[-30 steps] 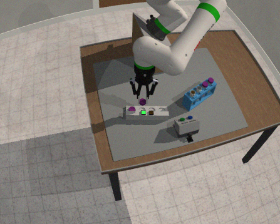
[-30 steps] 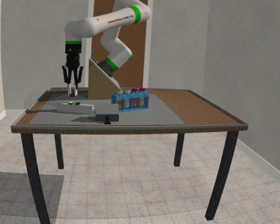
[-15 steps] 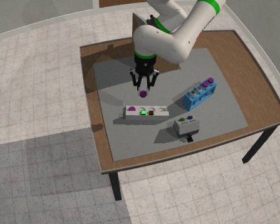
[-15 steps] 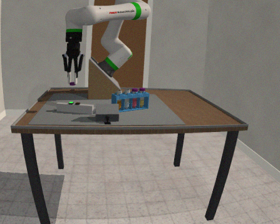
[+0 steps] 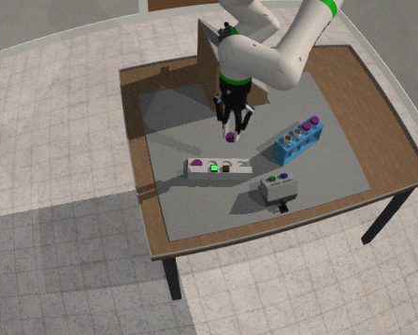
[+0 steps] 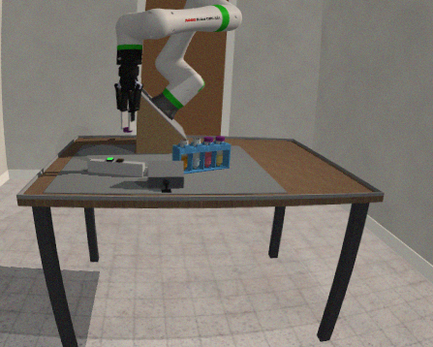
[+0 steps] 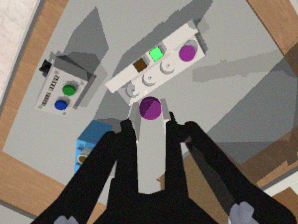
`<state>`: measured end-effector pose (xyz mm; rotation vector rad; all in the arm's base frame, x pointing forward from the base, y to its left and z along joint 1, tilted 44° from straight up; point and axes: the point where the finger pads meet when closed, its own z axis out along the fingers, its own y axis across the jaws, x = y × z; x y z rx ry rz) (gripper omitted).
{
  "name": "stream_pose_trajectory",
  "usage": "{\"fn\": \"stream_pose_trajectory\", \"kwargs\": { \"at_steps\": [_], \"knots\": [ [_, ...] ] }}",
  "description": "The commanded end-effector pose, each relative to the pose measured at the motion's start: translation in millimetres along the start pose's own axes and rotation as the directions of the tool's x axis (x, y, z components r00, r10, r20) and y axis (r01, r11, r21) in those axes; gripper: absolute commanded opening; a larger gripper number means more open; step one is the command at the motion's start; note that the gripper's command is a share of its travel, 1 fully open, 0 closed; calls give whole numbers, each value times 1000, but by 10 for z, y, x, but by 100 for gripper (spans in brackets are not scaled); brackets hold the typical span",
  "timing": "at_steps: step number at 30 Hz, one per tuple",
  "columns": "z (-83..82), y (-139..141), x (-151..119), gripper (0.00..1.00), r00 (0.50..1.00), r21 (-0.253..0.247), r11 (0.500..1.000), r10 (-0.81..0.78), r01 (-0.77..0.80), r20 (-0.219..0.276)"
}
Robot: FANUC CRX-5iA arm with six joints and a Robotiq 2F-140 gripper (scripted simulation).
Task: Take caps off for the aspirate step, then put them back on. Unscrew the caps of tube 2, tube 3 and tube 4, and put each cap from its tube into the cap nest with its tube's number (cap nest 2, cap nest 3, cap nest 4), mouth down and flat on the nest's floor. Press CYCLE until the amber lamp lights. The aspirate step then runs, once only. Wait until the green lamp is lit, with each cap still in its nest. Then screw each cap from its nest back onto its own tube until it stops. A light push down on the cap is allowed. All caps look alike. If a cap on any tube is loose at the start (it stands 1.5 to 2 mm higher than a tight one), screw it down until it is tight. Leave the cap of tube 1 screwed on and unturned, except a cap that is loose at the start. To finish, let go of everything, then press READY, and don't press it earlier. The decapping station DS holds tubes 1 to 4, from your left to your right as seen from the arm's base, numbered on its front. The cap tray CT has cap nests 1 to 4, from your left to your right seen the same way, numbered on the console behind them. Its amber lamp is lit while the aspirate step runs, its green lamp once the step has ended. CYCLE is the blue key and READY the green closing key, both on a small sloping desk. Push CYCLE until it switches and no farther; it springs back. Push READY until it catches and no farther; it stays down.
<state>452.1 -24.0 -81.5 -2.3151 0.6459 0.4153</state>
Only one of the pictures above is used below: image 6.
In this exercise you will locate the grey button panel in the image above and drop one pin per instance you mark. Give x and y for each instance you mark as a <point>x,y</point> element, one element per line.
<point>162,173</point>

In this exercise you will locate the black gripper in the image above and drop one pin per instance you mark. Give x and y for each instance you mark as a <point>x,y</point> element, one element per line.
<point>131,91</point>

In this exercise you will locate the grey flat mat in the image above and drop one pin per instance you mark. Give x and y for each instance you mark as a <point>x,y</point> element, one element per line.
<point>245,175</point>

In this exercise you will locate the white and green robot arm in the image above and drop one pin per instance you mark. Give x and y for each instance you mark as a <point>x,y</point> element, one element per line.
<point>181,26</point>

